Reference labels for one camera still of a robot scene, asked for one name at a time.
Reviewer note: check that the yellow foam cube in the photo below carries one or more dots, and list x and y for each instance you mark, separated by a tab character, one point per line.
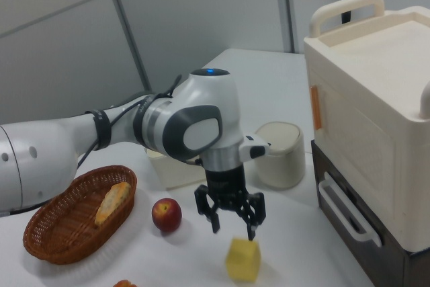
242	260

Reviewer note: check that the cream plastic cabinet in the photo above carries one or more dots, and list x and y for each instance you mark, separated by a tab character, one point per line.
366	115

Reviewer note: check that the white lidded trash can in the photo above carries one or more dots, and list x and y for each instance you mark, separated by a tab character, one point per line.
285	159

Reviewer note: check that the long crusty bread roll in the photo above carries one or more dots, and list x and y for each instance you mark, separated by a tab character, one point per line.
112	201

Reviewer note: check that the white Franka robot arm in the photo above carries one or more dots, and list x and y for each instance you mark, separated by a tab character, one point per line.
188	122

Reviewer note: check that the brown wicker basket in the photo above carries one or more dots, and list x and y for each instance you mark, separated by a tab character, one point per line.
67	233

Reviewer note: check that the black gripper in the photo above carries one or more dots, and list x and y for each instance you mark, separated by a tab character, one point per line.
224	183

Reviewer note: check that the dark brown drawer unit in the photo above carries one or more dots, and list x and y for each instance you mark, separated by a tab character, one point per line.
396	267

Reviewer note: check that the clear holder with orange strip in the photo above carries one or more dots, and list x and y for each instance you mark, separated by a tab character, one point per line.
316	107

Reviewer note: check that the orange glazed bread loaf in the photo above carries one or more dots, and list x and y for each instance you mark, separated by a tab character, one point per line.
125	283

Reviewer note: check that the red apple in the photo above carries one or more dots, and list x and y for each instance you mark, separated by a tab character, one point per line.
166	215

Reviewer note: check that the cream plastic box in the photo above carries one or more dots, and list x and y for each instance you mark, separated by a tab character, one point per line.
174	171

